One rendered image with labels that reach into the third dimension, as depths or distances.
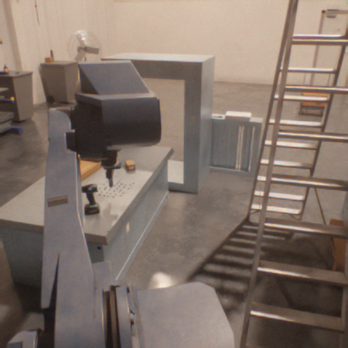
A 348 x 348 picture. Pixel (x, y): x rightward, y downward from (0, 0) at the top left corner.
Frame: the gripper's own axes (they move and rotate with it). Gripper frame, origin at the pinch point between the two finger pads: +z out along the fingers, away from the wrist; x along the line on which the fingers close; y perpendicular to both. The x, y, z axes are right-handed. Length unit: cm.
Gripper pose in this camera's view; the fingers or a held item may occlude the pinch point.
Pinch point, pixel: (110, 184)
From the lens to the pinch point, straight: 271.6
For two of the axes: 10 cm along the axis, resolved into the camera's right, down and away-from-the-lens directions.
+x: 0.4, 4.3, -9.0
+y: -10.0, 0.2, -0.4
